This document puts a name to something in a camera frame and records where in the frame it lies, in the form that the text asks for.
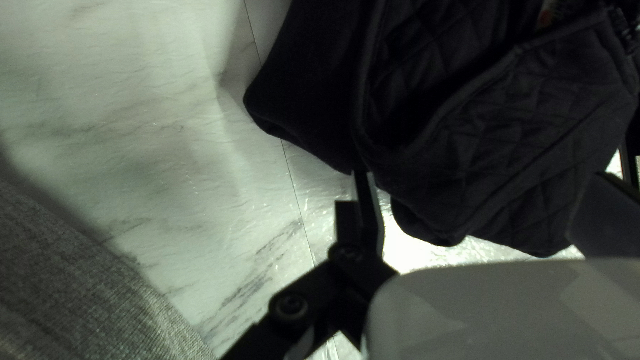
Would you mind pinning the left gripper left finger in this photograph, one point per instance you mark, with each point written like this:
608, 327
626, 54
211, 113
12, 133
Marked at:
350, 270

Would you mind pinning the black sweatshirt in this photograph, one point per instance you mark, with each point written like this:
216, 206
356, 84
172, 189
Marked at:
450, 125

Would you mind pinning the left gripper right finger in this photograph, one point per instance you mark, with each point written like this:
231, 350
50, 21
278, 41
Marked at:
610, 225

